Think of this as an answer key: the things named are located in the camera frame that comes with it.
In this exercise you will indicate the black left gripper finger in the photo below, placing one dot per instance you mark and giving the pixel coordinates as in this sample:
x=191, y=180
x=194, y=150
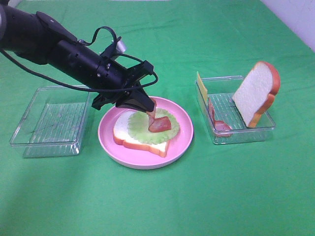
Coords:
x=141, y=92
x=136, y=103

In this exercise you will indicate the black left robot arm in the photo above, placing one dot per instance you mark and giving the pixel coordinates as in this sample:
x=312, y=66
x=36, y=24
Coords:
x=42, y=40

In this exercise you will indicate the toy bread slice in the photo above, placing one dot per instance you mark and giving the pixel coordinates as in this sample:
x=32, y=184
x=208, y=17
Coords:
x=121, y=137
x=257, y=92

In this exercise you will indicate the clear plastic tray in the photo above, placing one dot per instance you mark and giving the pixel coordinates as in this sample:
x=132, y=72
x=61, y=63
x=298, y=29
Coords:
x=220, y=91
x=53, y=123

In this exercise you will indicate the toy lettuce leaf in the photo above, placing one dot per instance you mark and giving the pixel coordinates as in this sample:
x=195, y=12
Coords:
x=138, y=127

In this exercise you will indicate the toy bacon strip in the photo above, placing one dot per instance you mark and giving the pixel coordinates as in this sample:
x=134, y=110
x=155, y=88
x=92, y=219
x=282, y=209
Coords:
x=221, y=128
x=156, y=125

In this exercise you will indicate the left clear plastic tray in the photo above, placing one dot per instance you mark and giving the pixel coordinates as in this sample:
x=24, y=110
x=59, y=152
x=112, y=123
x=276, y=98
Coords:
x=53, y=123

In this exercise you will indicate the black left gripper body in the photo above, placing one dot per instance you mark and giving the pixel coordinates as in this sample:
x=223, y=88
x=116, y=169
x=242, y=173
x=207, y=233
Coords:
x=111, y=80

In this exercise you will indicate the green tablecloth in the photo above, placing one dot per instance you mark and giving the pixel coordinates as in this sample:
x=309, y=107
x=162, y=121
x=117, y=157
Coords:
x=252, y=189

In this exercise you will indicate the yellow toy cheese slice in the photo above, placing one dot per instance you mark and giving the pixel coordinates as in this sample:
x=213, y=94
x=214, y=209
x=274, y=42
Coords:
x=202, y=88

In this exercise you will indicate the right clear plastic tray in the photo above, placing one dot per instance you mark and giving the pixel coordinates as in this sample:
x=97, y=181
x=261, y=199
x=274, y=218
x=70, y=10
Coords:
x=220, y=91

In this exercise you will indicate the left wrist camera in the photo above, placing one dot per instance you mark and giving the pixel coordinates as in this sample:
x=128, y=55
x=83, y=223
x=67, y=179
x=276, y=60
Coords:
x=114, y=49

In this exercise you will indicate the pink round plate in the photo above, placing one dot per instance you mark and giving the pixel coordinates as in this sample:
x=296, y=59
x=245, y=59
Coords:
x=140, y=159

